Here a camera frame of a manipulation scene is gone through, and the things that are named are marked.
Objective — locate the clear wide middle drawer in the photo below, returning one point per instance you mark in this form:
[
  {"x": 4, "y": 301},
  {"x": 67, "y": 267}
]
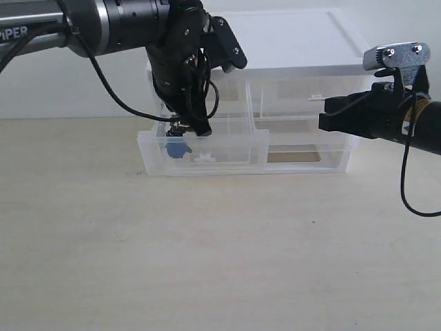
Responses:
[{"x": 302, "y": 131}]

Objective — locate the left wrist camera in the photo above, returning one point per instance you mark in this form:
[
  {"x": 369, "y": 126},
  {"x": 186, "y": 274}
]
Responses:
[{"x": 221, "y": 46}]

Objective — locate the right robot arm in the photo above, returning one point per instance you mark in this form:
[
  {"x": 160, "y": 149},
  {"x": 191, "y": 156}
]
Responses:
[{"x": 424, "y": 122}]

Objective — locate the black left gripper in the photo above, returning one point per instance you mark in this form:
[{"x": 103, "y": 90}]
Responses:
[{"x": 179, "y": 69}]

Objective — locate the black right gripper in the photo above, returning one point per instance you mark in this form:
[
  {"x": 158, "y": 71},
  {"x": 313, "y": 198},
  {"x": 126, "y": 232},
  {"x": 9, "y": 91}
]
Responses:
[{"x": 382, "y": 115}]

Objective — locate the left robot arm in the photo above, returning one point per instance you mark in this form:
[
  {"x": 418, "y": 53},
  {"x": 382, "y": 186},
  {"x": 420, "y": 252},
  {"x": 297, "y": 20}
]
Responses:
[{"x": 88, "y": 28}]

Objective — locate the key bunch with blue tag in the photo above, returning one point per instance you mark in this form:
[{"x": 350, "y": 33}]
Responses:
[{"x": 176, "y": 146}]

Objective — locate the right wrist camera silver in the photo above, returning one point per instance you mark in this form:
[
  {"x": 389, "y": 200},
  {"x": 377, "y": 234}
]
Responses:
[{"x": 404, "y": 61}]

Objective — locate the white plastic drawer cabinet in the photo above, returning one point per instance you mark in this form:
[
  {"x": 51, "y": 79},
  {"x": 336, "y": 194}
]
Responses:
[{"x": 290, "y": 45}]

